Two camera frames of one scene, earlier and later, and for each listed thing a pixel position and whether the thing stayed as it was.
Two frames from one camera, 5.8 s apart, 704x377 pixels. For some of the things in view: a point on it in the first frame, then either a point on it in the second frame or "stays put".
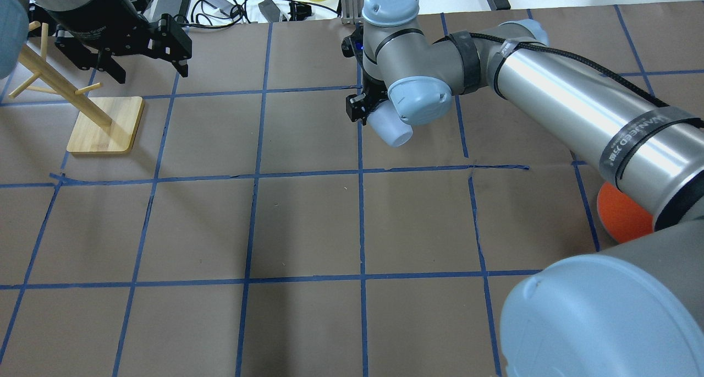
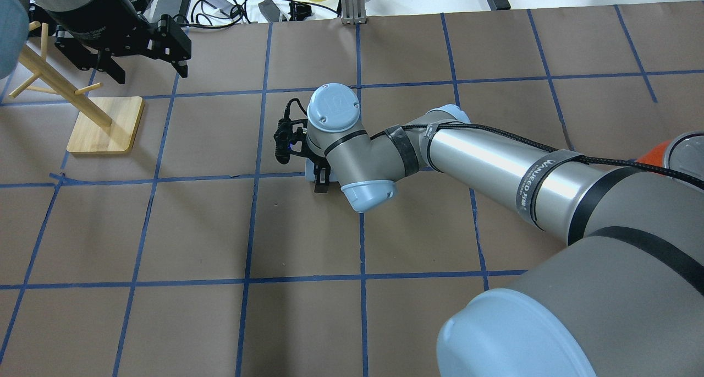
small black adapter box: [270, 10] stays put
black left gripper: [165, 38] stays put
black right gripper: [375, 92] -> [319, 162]
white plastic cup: [388, 125] -> [309, 175]
